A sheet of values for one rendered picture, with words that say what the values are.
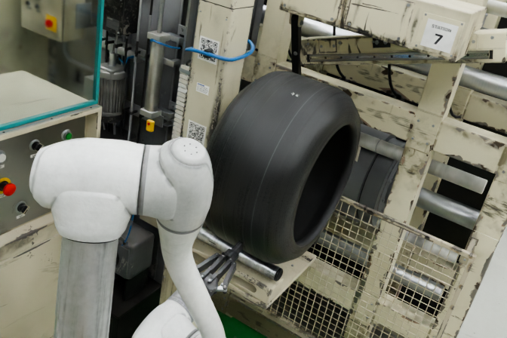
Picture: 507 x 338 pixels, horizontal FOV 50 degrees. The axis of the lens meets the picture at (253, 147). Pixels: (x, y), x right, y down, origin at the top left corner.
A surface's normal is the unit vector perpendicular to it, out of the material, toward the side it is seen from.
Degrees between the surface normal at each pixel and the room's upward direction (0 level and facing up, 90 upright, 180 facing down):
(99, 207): 78
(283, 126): 41
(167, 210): 109
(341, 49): 90
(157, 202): 98
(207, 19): 90
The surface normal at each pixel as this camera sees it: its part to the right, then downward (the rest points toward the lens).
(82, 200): 0.09, 0.22
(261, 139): -0.31, -0.33
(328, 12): -0.53, 0.28
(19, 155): 0.83, 0.36
